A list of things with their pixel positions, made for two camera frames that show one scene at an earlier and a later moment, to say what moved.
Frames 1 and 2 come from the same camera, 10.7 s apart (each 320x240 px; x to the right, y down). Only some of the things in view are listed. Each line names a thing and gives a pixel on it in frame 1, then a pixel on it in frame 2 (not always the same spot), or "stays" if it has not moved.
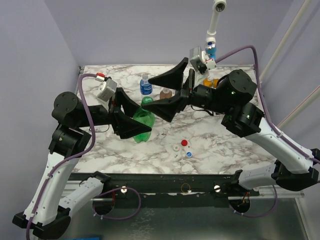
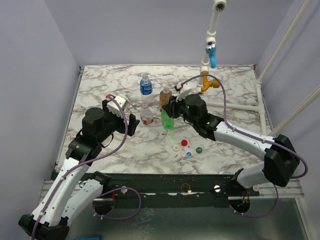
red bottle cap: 184,143 stays
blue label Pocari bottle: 146,87 stays
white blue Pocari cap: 189,154 stays
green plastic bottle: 145,117 to 167,122
